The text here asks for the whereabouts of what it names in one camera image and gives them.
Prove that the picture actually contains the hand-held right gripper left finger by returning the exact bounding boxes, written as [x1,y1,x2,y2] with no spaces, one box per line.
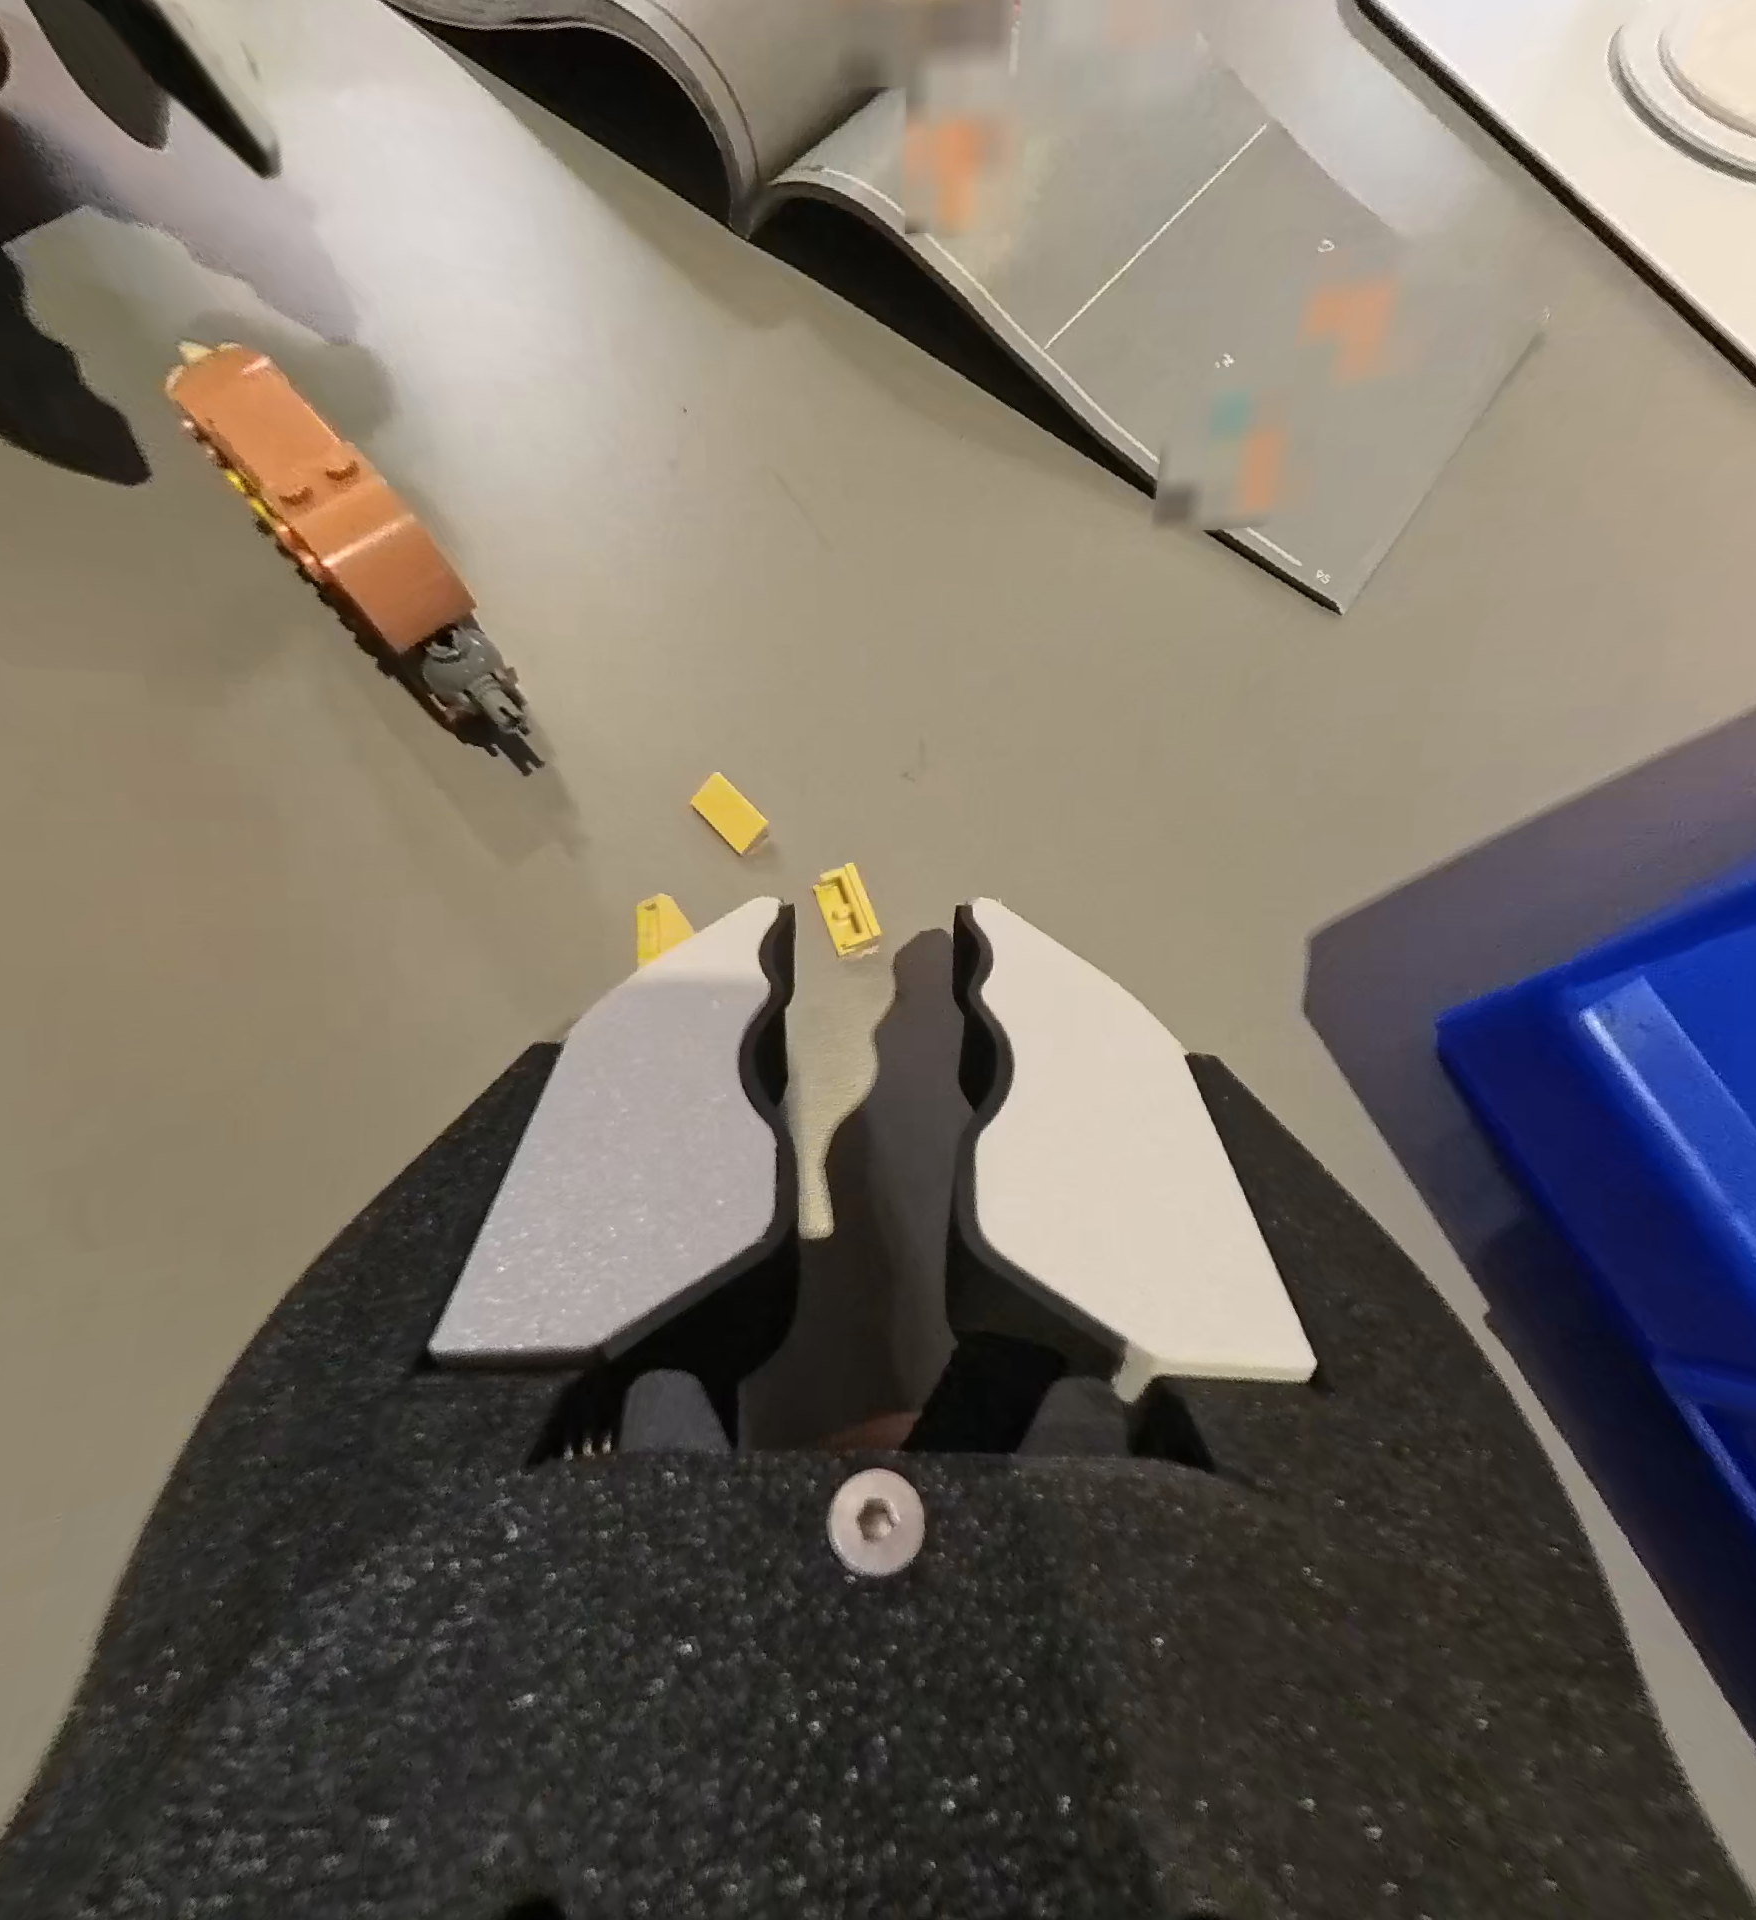
[427,895,804,1442]

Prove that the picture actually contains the yellow toy slope brick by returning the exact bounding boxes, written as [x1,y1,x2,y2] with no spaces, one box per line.
[689,771,776,865]

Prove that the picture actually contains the white desk mat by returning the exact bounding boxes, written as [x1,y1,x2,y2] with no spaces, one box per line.
[1356,0,1756,417]

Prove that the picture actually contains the open instruction booklet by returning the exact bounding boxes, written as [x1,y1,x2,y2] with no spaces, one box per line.
[384,0,1554,617]

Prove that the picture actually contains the orange toy brick model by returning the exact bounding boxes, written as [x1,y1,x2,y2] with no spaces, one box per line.
[161,341,539,771]

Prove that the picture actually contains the blue plastic bin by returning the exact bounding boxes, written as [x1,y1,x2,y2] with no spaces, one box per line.
[1435,839,1756,1667]

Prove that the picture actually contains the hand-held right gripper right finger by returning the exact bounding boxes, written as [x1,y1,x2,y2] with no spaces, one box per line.
[905,895,1318,1442]

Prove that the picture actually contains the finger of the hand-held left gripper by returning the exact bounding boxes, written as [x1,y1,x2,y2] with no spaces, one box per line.
[30,0,284,180]

